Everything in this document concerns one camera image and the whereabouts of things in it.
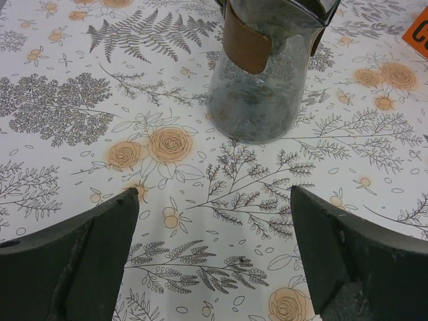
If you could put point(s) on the floral patterned tablecloth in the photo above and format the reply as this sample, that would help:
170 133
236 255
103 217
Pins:
98 97

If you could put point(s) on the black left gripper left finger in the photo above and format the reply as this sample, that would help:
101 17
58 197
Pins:
71 270

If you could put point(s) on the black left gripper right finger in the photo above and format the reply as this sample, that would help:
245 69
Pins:
356 269

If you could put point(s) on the orange coffee filter box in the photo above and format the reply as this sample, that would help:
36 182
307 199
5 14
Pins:
415 36

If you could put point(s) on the green glass coffee dripper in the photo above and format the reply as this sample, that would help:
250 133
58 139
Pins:
280 11

